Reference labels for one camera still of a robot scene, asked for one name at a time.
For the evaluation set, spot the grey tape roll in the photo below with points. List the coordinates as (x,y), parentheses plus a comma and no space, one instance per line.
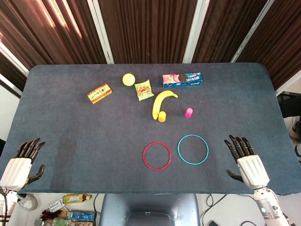
(31,204)

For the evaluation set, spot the yellow plastic cup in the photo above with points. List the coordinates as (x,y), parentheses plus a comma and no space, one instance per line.
(162,117)

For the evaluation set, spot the blue table cloth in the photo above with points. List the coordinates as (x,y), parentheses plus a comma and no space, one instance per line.
(94,131)

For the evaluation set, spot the grey orange sneaker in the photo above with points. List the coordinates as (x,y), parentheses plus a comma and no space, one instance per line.
(296,128)

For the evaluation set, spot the blue cookie box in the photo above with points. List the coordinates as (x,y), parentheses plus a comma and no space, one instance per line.
(182,80)

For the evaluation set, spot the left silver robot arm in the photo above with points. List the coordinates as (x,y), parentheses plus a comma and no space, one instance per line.
(10,199)

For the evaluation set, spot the red yellow carton box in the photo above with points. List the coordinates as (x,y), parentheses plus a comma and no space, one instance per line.
(99,93)

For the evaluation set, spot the blue-grey robot torso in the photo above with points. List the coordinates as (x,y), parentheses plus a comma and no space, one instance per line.
(141,204)

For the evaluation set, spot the brown slatted partition panel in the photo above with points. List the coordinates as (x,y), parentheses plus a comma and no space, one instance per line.
(9,73)
(150,30)
(277,42)
(223,30)
(54,30)

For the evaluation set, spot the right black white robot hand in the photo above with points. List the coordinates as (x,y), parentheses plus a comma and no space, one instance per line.
(252,169)

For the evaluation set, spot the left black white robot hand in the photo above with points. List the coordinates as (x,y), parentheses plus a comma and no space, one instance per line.
(16,169)

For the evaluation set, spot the green tea bottle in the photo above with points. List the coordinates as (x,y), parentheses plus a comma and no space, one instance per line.
(75,199)

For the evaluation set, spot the white power strip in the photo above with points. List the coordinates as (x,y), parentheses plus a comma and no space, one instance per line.
(56,205)

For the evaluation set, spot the green snack bag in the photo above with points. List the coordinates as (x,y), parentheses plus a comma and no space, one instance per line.
(144,90)

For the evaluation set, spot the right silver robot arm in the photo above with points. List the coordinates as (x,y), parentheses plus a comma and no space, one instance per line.
(265,204)

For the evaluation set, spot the yellow banana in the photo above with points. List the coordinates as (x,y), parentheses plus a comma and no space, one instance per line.
(160,101)

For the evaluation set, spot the yellow-green tennis ball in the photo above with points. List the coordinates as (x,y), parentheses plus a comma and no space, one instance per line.
(128,80)

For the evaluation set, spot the green plastic bottle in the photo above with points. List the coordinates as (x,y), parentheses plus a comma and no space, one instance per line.
(62,222)

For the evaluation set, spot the pink plastic cup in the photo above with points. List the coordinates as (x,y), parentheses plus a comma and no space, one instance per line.
(188,113)

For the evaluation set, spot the blue snack packet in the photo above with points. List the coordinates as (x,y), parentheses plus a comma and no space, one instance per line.
(81,216)

